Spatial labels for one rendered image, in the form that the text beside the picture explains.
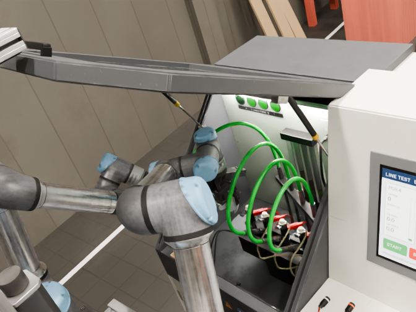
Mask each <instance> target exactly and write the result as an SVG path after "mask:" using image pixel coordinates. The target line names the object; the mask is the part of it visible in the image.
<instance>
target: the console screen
mask: <svg viewBox="0 0 416 312"><path fill-rule="evenodd" d="M367 260H368V261H370V262H373V263H375V264H377V265H380V266H382V267H385V268H387V269H389V270H392V271H394V272H397V273H399V274H401V275H404V276H406V277H408V278H411V279H413V280H416V161H414V160H409V159H406V158H400V157H396V156H393V155H388V154H383V153H379V152H375V151H371V152H370V185H369V205H368V241H367Z"/></svg>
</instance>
